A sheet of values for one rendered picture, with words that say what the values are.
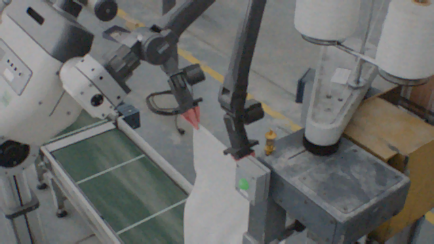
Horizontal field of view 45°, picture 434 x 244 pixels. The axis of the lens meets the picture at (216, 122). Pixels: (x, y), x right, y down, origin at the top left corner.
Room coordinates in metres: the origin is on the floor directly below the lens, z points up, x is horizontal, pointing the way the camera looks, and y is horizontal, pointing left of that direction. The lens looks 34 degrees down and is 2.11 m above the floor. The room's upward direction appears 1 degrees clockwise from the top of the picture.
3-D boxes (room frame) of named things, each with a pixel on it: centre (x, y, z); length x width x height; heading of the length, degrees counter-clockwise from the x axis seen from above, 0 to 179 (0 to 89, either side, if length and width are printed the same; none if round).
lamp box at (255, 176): (0.96, -0.09, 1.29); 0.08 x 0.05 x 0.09; 38
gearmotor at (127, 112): (2.69, 0.61, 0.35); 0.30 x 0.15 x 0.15; 38
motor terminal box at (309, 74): (1.45, -0.30, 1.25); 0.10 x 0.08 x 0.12; 153
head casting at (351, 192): (0.96, -0.27, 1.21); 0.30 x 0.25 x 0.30; 38
